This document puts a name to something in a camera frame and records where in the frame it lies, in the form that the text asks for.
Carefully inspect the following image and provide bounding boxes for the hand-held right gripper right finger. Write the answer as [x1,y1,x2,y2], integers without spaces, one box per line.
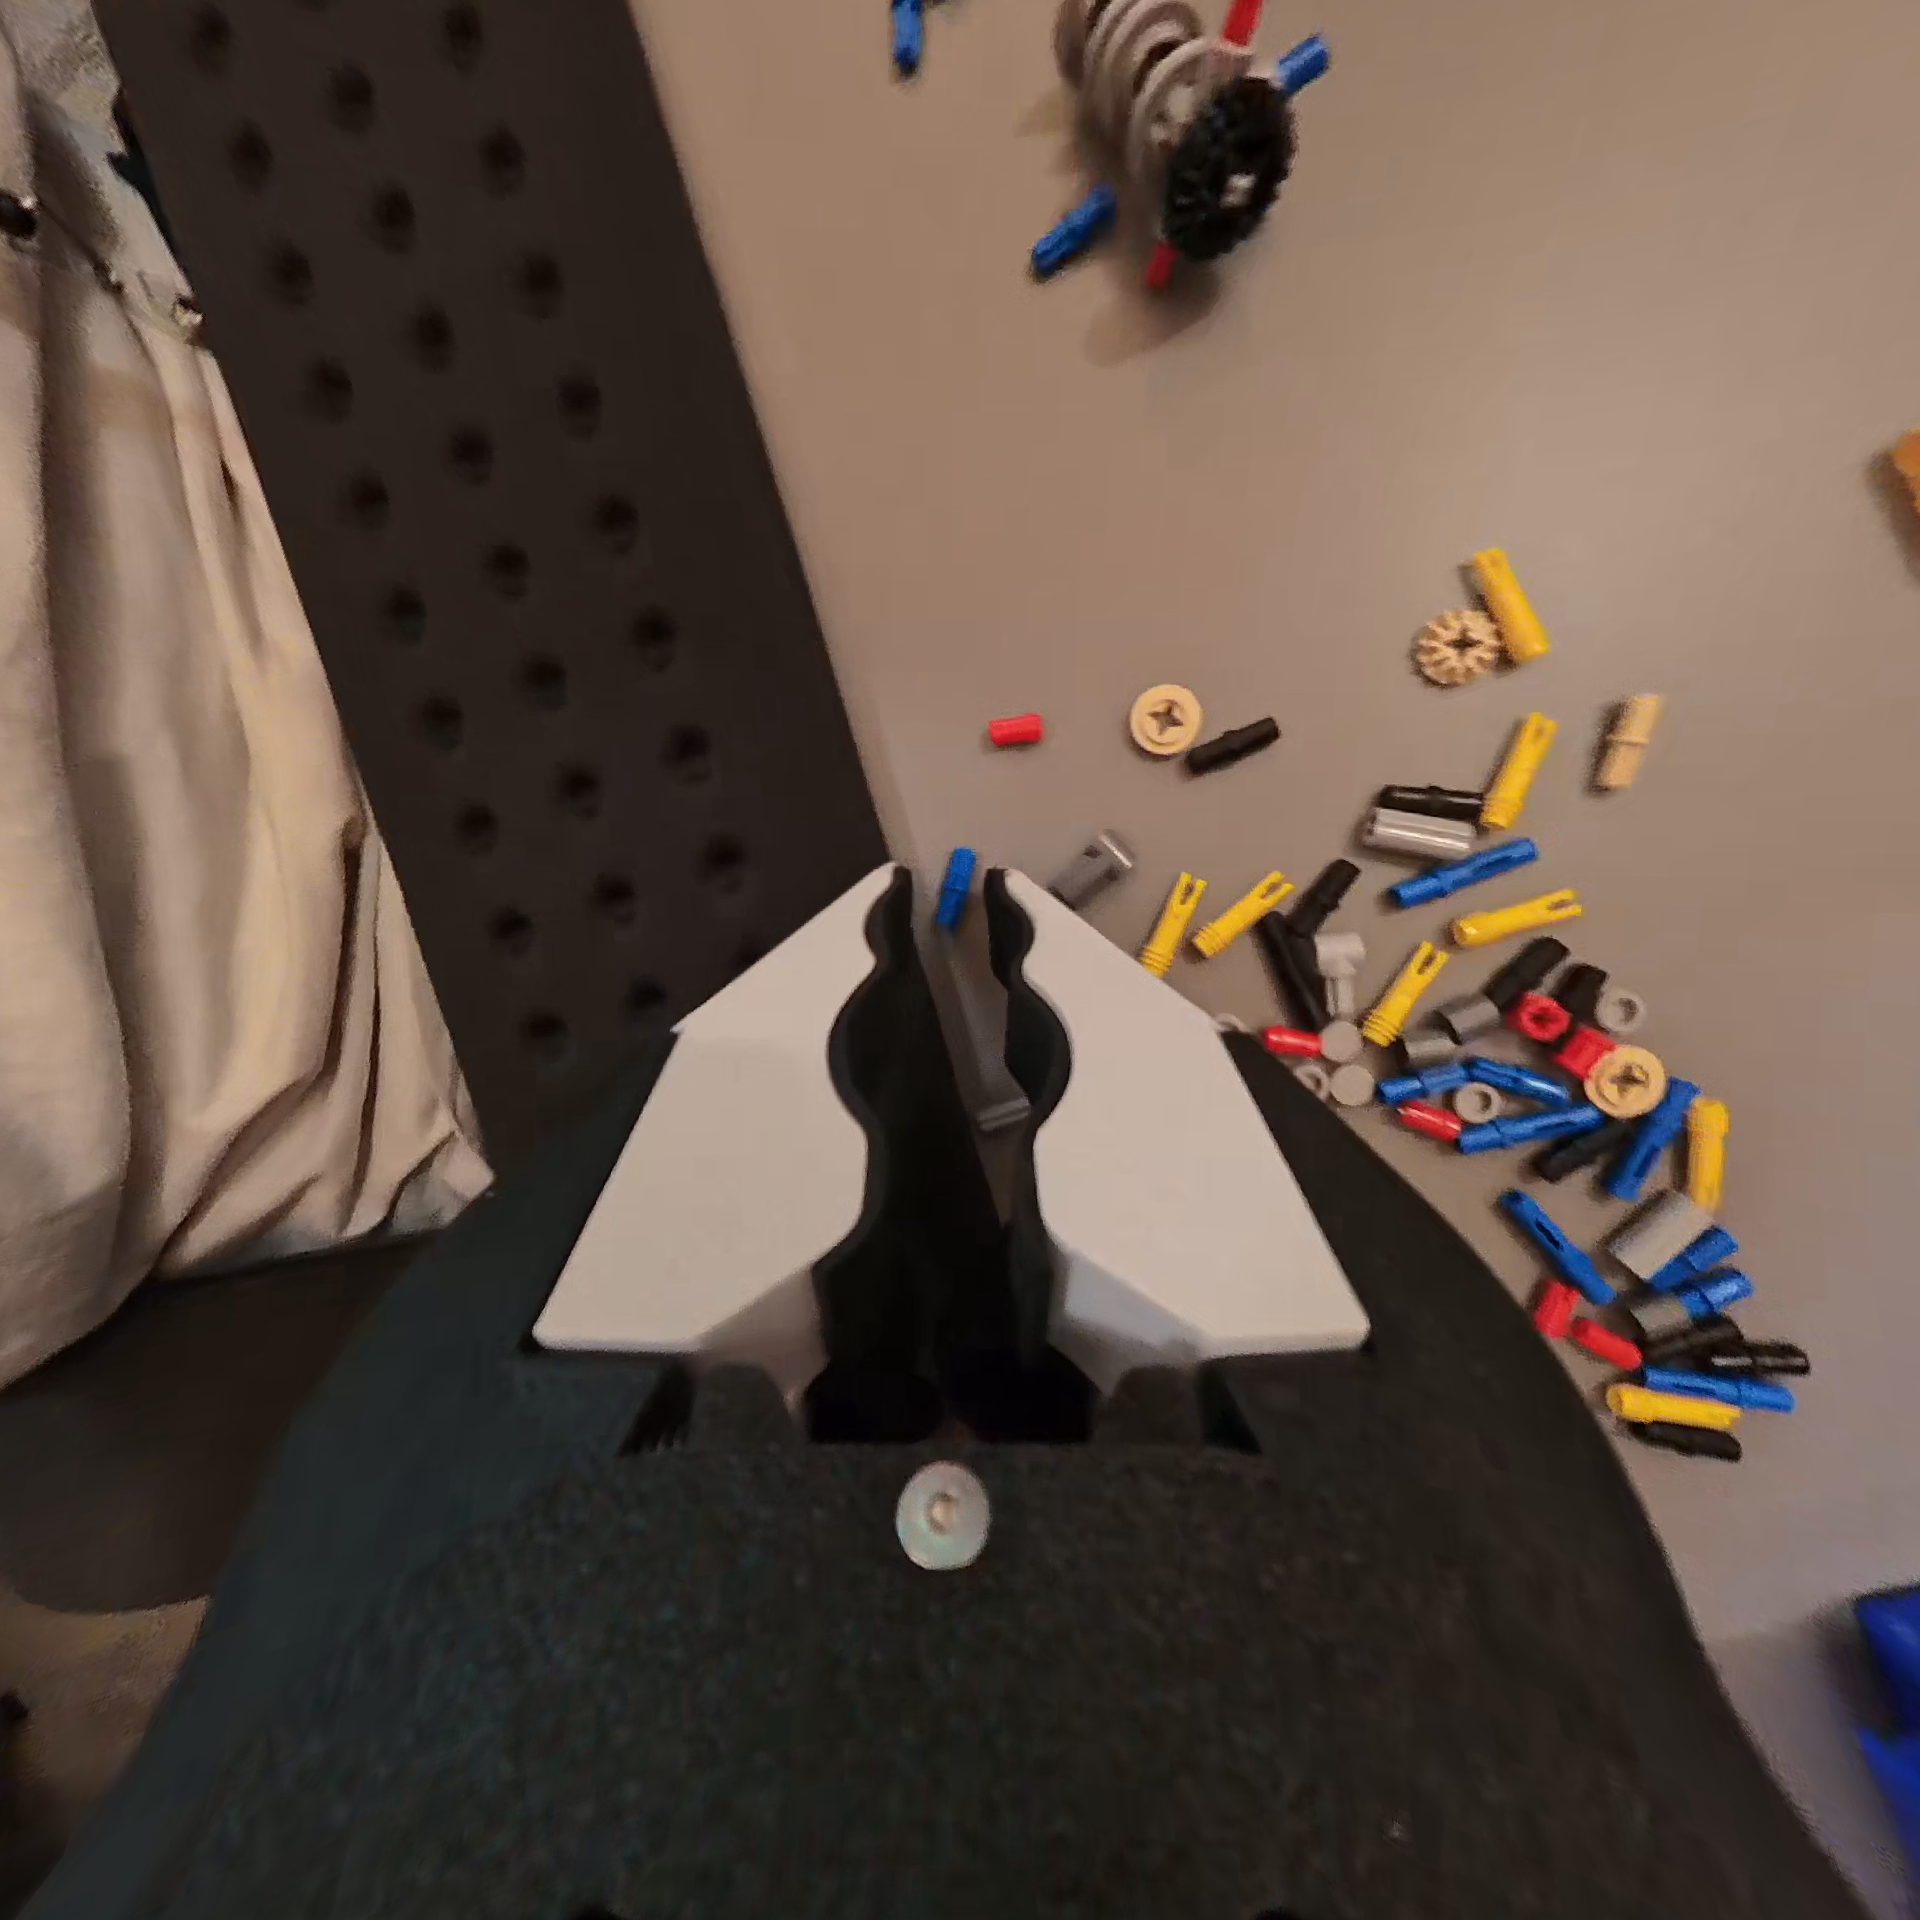
[958,867,1374,1443]

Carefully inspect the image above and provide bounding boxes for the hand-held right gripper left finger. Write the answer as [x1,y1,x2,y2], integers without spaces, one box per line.
[533,862,964,1443]

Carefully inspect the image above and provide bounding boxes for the grey lego axle connector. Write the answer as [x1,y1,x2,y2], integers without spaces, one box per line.
[935,929,1040,1130]

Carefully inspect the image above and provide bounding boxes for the grey lego gear shaft assembly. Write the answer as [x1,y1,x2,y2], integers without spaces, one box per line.
[1024,0,1338,297]

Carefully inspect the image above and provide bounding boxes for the scattered lego pins and connectors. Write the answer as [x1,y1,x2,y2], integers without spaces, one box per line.
[931,545,1819,1467]

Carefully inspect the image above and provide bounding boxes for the blue plastic bin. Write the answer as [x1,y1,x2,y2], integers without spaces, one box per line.
[1850,1587,1920,1870]

